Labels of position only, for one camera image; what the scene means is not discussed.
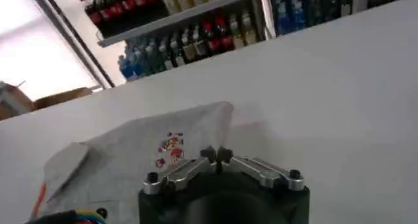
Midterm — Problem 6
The brown cardboard box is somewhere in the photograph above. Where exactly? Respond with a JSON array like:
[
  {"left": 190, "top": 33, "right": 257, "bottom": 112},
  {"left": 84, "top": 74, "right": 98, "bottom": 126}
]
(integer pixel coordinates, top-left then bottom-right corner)
[{"left": 33, "top": 86, "right": 95, "bottom": 111}]

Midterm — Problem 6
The coloured wire bundle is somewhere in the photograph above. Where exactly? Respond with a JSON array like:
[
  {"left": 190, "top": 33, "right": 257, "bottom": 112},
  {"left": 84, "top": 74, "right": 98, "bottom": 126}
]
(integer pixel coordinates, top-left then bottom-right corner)
[{"left": 24, "top": 207, "right": 109, "bottom": 224}]

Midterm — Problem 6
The metal shelf rack with bottles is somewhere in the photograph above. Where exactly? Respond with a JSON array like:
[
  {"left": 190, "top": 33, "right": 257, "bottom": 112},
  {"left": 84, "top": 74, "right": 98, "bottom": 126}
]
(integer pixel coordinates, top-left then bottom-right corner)
[
  {"left": 259, "top": 0, "right": 418, "bottom": 39},
  {"left": 79, "top": 0, "right": 266, "bottom": 82}
]

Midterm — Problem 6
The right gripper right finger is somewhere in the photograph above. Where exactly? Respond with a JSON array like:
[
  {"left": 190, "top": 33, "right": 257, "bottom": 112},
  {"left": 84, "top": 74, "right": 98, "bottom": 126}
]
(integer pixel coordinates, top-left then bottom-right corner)
[{"left": 216, "top": 146, "right": 306, "bottom": 193}]

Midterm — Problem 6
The grey printed t-shirt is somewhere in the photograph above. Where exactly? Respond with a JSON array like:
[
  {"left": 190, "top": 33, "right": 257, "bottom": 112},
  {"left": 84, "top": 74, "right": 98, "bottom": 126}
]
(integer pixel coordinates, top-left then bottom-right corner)
[{"left": 31, "top": 101, "right": 235, "bottom": 224}]

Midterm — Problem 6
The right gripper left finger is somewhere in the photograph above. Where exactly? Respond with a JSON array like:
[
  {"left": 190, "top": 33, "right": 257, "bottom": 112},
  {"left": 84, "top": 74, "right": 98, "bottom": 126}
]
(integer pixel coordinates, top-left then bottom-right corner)
[{"left": 142, "top": 146, "right": 219, "bottom": 195}]

